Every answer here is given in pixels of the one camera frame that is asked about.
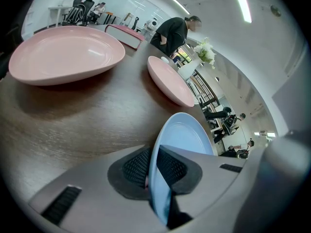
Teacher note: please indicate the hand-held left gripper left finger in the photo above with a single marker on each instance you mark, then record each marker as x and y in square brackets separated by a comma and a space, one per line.
[92, 203]

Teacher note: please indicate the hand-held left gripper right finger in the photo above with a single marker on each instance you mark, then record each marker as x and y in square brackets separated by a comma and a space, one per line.
[213, 178]

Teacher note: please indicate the blue plate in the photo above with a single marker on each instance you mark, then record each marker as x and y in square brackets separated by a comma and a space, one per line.
[184, 135]

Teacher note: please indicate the pink plate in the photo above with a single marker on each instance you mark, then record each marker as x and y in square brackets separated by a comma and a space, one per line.
[170, 81]
[65, 54]

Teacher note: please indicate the person's left hand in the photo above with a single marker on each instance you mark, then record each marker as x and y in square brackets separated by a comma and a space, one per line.
[147, 182]

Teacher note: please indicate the black office chair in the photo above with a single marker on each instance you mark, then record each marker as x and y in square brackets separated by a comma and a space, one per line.
[85, 11]
[216, 115]
[135, 23]

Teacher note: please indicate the black metal railing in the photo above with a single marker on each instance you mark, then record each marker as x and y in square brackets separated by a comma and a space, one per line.
[206, 88]

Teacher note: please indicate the white ceramic vase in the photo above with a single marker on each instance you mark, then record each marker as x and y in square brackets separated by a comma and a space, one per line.
[189, 69]

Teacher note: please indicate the white vase with flowers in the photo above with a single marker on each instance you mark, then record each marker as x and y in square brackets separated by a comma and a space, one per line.
[206, 51]

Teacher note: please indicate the small white oval case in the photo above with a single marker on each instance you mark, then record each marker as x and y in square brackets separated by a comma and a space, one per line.
[164, 59]

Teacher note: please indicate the white domed backpack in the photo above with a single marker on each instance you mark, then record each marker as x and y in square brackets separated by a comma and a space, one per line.
[153, 25]

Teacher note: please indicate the red hardcover book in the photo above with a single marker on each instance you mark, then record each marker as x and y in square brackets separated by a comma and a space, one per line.
[126, 34]

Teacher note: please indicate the round wooden table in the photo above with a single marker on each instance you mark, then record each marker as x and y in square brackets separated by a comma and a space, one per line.
[111, 16]

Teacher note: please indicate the black backpack white stripes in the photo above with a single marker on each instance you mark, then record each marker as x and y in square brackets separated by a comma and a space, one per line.
[74, 14]

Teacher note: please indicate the white desk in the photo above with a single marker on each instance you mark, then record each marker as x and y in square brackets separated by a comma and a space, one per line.
[57, 10]

